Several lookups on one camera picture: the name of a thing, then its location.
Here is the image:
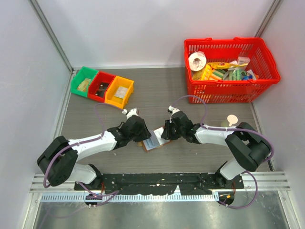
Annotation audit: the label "green plastic bin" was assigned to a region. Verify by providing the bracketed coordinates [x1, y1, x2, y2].
[71, 66, 98, 98]

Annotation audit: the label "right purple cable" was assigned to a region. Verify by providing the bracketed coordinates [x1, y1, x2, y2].
[171, 95, 275, 209]

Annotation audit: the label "green bottle white cap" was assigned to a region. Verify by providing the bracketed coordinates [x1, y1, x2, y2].
[221, 114, 238, 127]

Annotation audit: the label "silver card in yellow bin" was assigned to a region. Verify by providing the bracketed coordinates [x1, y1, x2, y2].
[114, 86, 128, 99]

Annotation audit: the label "yellow plastic bin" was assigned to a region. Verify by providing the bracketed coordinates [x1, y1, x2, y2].
[104, 76, 134, 109]

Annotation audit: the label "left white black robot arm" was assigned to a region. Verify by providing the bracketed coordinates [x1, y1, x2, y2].
[37, 115, 151, 190]

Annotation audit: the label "brown leather card holder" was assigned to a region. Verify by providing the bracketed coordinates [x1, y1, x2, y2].
[137, 126, 171, 152]

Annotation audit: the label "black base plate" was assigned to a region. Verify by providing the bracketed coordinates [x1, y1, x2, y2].
[85, 173, 244, 196]

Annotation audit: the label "black cards in red bin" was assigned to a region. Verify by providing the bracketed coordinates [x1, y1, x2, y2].
[95, 83, 109, 97]

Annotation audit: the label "green white package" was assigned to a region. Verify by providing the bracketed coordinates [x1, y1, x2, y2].
[223, 68, 248, 81]

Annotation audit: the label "gold cards in green bin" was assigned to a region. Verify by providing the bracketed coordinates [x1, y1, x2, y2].
[77, 78, 92, 92]

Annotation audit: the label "blue white package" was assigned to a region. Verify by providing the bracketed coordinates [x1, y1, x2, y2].
[241, 69, 258, 81]

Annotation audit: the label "yellow snack packets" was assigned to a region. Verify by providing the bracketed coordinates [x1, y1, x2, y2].
[192, 62, 231, 81]

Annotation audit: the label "white pink box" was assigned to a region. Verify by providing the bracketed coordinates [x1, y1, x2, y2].
[230, 56, 251, 67]

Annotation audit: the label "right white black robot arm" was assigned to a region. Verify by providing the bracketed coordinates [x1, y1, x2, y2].
[161, 108, 273, 188]

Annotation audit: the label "red plastic bin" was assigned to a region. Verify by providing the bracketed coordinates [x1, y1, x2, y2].
[87, 71, 115, 103]

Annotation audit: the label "red shopping basket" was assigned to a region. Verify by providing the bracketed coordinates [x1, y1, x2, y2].
[184, 37, 281, 104]

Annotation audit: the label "white tape roll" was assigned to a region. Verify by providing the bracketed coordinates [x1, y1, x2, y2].
[188, 51, 207, 72]

